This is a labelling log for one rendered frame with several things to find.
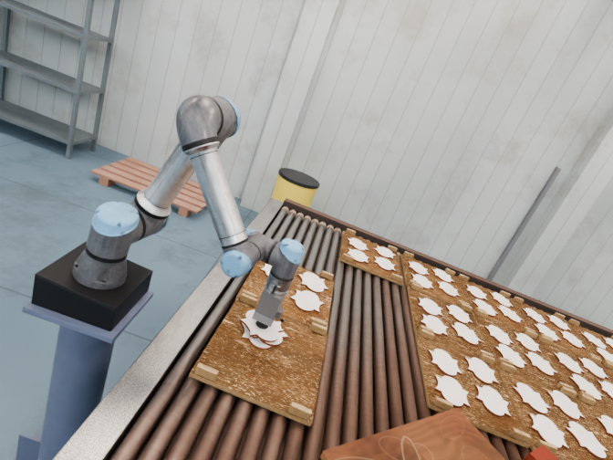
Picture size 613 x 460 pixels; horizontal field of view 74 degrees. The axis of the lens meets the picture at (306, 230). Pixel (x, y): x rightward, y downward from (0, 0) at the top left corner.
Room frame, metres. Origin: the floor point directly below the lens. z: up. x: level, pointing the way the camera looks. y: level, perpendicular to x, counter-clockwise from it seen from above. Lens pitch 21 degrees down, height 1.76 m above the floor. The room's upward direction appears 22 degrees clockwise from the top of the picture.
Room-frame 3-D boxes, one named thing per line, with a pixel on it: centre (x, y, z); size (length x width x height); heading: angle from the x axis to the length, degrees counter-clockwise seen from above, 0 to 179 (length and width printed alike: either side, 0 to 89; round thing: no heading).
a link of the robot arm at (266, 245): (1.09, 0.12, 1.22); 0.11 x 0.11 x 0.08; 81
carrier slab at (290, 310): (1.45, -0.03, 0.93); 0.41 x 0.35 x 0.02; 0
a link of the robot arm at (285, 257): (1.10, 0.02, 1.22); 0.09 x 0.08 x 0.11; 81
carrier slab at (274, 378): (1.03, -0.03, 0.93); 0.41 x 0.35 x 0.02; 179
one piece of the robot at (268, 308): (1.09, 0.01, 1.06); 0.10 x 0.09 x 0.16; 84
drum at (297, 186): (4.01, 0.26, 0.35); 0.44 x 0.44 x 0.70
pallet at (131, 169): (3.95, 1.61, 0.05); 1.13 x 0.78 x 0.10; 89
